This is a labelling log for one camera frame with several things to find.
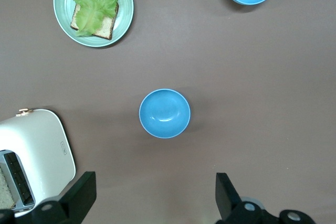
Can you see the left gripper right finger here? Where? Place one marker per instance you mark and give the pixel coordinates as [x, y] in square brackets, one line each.
[228, 203]

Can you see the cream white toaster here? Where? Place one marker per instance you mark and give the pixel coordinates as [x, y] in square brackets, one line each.
[44, 142]

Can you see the round-topped bread slice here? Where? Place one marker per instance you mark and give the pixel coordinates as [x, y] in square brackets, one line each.
[5, 192]

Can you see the pale green plate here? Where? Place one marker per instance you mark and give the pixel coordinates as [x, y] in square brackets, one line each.
[126, 11]

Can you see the square sandwich bread slice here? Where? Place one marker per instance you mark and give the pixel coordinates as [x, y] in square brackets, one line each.
[105, 28]

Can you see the green lettuce leaf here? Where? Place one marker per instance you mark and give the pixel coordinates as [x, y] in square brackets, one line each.
[94, 1]

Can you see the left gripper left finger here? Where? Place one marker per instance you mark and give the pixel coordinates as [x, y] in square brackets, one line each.
[76, 203]

